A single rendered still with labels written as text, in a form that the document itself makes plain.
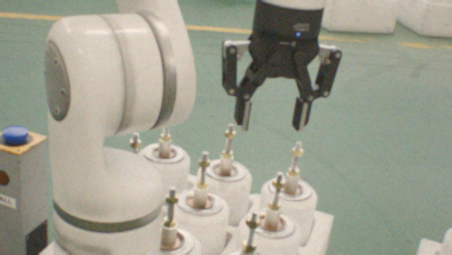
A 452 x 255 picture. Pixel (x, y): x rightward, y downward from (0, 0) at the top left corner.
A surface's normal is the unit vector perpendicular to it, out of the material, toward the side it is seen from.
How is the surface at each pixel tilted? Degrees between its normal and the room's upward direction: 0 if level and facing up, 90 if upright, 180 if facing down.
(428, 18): 90
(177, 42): 46
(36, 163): 90
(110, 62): 55
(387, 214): 0
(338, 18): 90
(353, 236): 0
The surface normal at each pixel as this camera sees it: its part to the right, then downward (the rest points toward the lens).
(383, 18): 0.25, 0.43
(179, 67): 0.70, 0.02
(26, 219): 0.93, 0.24
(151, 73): 0.54, 0.10
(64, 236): -0.64, 0.25
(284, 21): -0.22, 0.39
